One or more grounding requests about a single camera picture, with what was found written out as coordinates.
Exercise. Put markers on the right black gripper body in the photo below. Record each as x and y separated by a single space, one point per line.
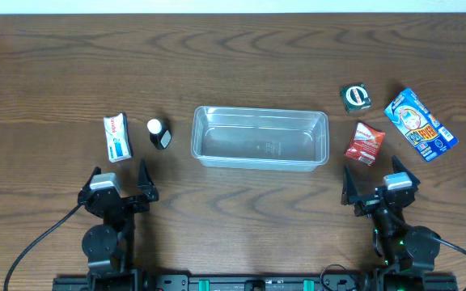
377 200

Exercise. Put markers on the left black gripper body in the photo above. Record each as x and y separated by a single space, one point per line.
120 202

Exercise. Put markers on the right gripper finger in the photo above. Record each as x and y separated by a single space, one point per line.
398 167
349 193

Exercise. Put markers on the red medicine sachet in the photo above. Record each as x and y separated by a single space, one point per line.
365 144

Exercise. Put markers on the green square ointment box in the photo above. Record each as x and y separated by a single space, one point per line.
355 97

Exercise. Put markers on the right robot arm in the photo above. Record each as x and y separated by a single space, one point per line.
408 252

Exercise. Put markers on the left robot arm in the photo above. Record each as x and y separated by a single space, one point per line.
109 245

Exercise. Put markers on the clear plastic container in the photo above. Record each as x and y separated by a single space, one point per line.
260 138

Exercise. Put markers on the white medicine box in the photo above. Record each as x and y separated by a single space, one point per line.
117 139

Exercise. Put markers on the black bottle white cap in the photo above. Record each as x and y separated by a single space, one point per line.
160 135

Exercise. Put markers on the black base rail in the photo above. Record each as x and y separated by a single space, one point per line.
343 281

